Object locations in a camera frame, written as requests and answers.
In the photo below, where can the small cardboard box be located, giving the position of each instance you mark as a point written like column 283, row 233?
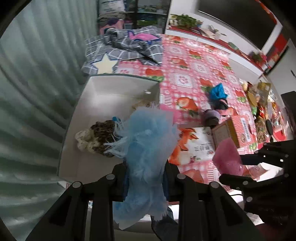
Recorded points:
column 225, row 131

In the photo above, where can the grey plaid star cloth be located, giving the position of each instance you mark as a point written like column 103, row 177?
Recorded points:
column 129, row 44

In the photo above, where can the leopard print scrunchie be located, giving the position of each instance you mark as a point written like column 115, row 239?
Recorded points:
column 101, row 132

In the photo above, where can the black television screen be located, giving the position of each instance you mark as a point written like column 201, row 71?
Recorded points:
column 231, row 16

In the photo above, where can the white orange snack bag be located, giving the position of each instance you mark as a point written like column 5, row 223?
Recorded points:
column 196, row 143

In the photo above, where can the white printed sack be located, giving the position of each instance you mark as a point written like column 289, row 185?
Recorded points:
column 111, row 7

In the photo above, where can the person's left leg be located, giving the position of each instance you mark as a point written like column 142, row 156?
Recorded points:
column 161, row 229

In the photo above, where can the white cabinet with red top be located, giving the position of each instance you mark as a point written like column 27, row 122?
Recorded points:
column 231, row 51

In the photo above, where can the metal storage shelf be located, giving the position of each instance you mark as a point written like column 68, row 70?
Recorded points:
column 148, row 18

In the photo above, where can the pink plastic stool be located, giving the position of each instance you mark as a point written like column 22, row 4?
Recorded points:
column 108, row 24

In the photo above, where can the white polka dot scrunchie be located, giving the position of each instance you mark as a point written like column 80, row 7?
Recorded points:
column 84, row 139

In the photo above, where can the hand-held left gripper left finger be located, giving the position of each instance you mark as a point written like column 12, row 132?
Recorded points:
column 120, row 185

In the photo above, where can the pink plush cloth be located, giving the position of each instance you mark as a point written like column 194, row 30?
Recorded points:
column 226, row 155

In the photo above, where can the black round lid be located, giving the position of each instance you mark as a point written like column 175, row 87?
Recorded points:
column 269, row 129

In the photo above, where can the purple knit pouch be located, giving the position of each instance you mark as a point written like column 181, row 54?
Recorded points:
column 211, row 115

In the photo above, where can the pink knit pouch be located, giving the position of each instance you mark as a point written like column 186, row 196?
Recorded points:
column 230, row 112

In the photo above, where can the blue scrunchie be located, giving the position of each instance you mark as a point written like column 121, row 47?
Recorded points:
column 218, row 91

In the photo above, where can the white storage box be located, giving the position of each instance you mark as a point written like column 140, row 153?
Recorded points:
column 97, row 104

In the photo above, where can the yellow lid jar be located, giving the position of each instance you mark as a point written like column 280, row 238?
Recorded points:
column 252, row 98

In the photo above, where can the pile of snack packets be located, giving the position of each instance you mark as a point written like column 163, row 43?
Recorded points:
column 261, row 125

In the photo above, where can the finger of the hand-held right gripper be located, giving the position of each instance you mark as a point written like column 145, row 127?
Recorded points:
column 235, row 183
column 266, row 155

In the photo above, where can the beige paper packet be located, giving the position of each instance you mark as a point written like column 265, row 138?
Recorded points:
column 211, row 31

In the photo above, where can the green potted plant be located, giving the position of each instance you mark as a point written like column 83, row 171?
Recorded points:
column 185, row 20

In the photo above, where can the light blue fluffy cloth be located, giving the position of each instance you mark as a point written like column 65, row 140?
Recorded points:
column 143, row 150

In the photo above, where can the pink strawberry tablecloth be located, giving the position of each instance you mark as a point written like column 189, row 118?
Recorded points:
column 185, row 69

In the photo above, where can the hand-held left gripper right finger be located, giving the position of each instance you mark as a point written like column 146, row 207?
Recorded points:
column 172, row 185

